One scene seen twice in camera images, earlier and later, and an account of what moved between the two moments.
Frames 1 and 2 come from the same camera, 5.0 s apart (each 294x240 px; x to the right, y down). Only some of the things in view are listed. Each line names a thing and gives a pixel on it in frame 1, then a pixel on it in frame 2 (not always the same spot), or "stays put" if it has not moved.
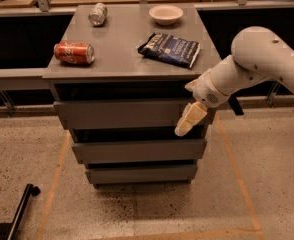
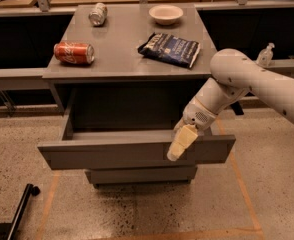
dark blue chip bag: x=170 y=48 stays put
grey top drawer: x=154 y=112 → x=130 y=148
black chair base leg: x=10 y=229 stays put
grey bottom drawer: x=140 y=173 stays put
